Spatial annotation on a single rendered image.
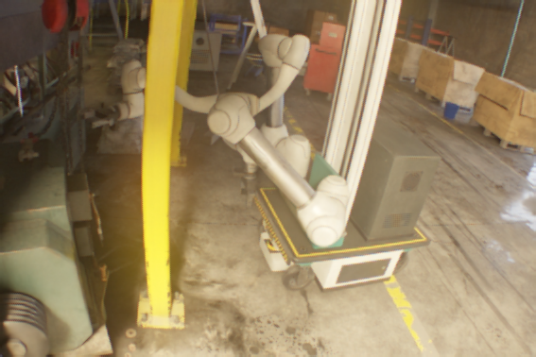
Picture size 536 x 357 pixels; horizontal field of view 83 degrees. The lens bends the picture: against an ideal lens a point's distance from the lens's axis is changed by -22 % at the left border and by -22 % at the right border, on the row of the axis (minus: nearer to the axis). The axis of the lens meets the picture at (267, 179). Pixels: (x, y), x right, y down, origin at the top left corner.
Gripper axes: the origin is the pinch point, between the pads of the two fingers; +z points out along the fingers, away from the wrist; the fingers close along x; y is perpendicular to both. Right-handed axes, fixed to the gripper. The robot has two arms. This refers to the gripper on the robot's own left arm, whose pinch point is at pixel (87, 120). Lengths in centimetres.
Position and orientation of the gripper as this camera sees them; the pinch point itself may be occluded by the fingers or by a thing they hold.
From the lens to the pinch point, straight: 177.0
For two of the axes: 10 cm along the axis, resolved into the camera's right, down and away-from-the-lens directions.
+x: 8.4, 3.6, -4.1
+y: 1.5, -8.8, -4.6
